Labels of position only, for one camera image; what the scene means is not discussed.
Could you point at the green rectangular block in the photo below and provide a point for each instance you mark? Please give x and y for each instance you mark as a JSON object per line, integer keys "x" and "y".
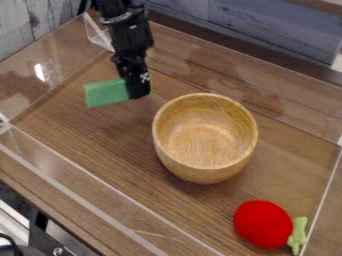
{"x": 106, "y": 92}

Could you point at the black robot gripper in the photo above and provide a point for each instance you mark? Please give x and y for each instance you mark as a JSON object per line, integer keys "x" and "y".
{"x": 131, "y": 40}

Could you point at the black table leg bracket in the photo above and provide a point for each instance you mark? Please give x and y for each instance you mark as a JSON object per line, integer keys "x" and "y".
{"x": 42, "y": 241}

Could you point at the clear acrylic tray wall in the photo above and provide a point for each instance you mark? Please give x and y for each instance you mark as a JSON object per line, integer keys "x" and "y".
{"x": 111, "y": 222}

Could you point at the brown wooden bowl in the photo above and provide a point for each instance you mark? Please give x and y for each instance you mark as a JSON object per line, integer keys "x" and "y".
{"x": 205, "y": 136}

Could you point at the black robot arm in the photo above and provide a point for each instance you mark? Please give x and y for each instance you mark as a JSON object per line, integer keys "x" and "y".
{"x": 118, "y": 4}

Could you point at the red plush tomato toy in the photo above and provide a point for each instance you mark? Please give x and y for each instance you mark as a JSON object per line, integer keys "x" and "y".
{"x": 263, "y": 224}

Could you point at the clear acrylic corner bracket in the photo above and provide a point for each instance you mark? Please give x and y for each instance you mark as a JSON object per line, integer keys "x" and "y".
{"x": 98, "y": 36}

